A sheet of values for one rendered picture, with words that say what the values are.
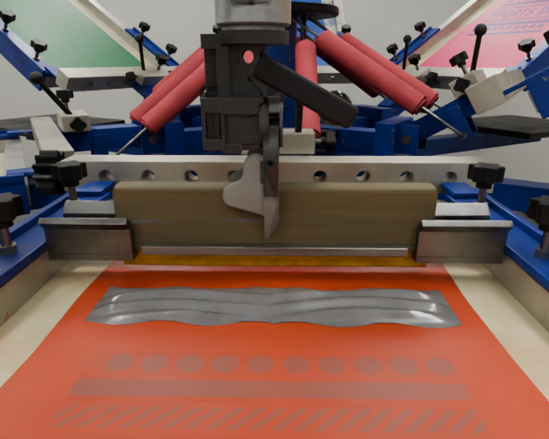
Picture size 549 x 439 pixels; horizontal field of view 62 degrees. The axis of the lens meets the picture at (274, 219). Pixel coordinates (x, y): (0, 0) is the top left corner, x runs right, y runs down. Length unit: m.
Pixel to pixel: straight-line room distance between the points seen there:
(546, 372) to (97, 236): 0.45
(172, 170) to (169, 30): 4.03
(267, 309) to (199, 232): 0.13
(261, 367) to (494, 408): 0.17
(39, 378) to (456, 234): 0.42
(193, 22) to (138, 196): 4.21
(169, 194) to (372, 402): 0.30
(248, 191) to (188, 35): 4.25
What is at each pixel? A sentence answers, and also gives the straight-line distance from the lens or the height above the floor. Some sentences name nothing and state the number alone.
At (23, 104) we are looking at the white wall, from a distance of 5.30.
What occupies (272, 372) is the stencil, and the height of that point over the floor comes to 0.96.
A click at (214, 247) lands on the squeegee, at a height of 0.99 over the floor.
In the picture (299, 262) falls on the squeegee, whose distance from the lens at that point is 0.54.
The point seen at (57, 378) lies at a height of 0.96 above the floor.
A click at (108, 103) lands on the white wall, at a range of 4.94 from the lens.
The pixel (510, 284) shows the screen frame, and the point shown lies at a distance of 0.55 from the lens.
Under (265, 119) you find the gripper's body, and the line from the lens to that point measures 0.46.
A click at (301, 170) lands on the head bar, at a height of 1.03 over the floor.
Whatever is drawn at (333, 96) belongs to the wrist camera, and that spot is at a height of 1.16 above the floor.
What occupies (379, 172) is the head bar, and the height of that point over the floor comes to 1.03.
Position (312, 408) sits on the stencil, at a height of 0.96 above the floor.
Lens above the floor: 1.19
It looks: 19 degrees down
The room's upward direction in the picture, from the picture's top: straight up
